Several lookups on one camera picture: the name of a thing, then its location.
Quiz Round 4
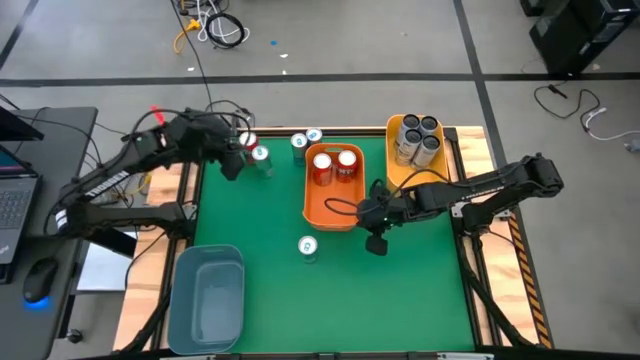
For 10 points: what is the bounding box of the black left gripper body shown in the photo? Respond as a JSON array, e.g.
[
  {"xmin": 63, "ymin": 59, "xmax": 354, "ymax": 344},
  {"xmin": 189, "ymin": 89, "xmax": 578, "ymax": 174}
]
[{"xmin": 174, "ymin": 110, "xmax": 224, "ymax": 162}]

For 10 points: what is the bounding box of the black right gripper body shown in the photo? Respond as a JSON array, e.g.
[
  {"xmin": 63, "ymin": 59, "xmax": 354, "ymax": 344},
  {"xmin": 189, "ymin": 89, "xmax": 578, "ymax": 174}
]
[{"xmin": 357, "ymin": 192, "xmax": 419, "ymax": 232}]

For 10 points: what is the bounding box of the red Fanta can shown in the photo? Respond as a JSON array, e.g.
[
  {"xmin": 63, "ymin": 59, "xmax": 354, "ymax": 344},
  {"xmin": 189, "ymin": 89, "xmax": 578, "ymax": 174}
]
[
  {"xmin": 238, "ymin": 130, "xmax": 260, "ymax": 165},
  {"xmin": 312, "ymin": 152, "xmax": 334, "ymax": 188},
  {"xmin": 335, "ymin": 149, "xmax": 358, "ymax": 184}
]

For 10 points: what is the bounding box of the yellow plastic bin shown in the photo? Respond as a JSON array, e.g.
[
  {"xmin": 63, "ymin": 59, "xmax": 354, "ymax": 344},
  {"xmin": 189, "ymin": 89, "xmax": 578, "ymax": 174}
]
[{"xmin": 385, "ymin": 113, "xmax": 450, "ymax": 196}]

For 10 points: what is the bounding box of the orange plastic bin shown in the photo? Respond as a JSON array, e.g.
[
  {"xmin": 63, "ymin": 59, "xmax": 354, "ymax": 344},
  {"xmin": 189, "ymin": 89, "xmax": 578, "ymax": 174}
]
[{"xmin": 302, "ymin": 142, "xmax": 367, "ymax": 233}]

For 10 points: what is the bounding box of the white Celsius can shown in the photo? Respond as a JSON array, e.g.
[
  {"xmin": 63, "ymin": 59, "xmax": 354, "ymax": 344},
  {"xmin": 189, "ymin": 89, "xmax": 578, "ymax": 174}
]
[
  {"xmin": 394, "ymin": 128, "xmax": 424, "ymax": 167},
  {"xmin": 419, "ymin": 114, "xmax": 440, "ymax": 137},
  {"xmin": 397, "ymin": 113, "xmax": 422, "ymax": 149},
  {"xmin": 412, "ymin": 134, "xmax": 443, "ymax": 170}
]

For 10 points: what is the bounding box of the green soda can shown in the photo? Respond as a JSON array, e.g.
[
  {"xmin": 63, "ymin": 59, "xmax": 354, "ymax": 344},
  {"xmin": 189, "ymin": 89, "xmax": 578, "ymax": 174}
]
[
  {"xmin": 290, "ymin": 132, "xmax": 310, "ymax": 166},
  {"xmin": 297, "ymin": 234, "xmax": 320, "ymax": 265}
]

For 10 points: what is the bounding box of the blue-grey plastic bin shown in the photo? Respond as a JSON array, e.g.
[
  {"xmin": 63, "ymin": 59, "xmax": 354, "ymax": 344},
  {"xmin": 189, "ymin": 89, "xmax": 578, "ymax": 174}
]
[{"xmin": 167, "ymin": 244, "xmax": 246, "ymax": 356}]

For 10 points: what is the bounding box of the green table mat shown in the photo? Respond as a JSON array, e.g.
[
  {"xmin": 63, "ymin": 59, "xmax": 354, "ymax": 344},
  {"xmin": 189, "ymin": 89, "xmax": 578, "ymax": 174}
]
[{"xmin": 192, "ymin": 135, "xmax": 476, "ymax": 354}]

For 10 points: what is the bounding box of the black desk foot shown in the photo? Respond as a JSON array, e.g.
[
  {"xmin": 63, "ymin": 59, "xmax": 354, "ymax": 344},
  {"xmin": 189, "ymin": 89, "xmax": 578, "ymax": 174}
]
[{"xmin": 87, "ymin": 234, "xmax": 139, "ymax": 259}]

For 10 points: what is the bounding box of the dark grey desk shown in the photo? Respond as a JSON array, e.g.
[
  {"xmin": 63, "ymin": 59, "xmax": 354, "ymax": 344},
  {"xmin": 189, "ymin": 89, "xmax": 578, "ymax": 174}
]
[{"xmin": 0, "ymin": 106, "xmax": 99, "ymax": 360}]

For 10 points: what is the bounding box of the yellow black hazard tape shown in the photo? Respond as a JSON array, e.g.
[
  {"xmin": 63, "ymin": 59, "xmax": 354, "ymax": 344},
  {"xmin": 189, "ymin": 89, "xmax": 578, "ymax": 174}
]
[{"xmin": 507, "ymin": 214, "xmax": 554, "ymax": 350}]

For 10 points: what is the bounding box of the black monitor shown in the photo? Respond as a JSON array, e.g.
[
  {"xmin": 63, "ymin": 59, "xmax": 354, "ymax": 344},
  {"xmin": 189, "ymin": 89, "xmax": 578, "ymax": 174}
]
[{"xmin": 0, "ymin": 106, "xmax": 46, "ymax": 143}]

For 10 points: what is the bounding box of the black laptop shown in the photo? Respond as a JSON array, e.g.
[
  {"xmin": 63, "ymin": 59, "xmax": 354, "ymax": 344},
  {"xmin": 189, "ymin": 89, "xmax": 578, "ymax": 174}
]
[{"xmin": 0, "ymin": 143, "xmax": 42, "ymax": 285}]

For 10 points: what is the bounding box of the black computer mouse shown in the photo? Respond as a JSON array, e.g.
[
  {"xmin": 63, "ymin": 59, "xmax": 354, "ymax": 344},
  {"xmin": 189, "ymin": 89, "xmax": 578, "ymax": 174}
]
[{"xmin": 22, "ymin": 257, "xmax": 60, "ymax": 307}]

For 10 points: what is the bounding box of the large black equipment case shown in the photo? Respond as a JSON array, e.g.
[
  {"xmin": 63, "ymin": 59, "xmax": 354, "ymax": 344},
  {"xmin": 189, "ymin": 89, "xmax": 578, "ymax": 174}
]
[{"xmin": 528, "ymin": 0, "xmax": 640, "ymax": 77}]

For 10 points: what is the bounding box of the thin black cable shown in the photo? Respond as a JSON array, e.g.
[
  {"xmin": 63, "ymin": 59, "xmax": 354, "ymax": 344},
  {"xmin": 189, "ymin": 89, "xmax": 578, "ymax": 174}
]
[{"xmin": 202, "ymin": 99, "xmax": 256, "ymax": 129}]

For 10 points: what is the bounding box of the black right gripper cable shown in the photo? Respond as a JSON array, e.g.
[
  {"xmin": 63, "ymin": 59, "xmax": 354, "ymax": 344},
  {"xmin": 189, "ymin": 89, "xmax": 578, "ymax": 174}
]
[{"xmin": 323, "ymin": 168, "xmax": 454, "ymax": 219}]

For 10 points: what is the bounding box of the long black floor cable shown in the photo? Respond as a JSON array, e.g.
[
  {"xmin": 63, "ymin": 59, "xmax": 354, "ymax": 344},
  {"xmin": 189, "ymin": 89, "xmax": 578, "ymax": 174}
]
[{"xmin": 168, "ymin": 0, "xmax": 216, "ymax": 114}]

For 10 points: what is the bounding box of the black coiled cable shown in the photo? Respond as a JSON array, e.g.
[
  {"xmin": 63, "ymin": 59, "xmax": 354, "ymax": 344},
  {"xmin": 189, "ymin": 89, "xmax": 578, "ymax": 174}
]
[{"xmin": 204, "ymin": 10, "xmax": 247, "ymax": 50}]

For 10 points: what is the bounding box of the white floor cable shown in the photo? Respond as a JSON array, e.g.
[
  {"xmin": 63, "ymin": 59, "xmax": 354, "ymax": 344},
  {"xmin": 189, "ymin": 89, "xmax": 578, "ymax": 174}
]
[
  {"xmin": 579, "ymin": 106, "xmax": 640, "ymax": 144},
  {"xmin": 196, "ymin": 0, "xmax": 251, "ymax": 44}
]

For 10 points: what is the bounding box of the yellow cable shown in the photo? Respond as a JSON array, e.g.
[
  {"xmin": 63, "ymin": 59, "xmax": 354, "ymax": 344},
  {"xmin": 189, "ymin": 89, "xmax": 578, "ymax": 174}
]
[{"xmin": 173, "ymin": 18, "xmax": 202, "ymax": 55}]

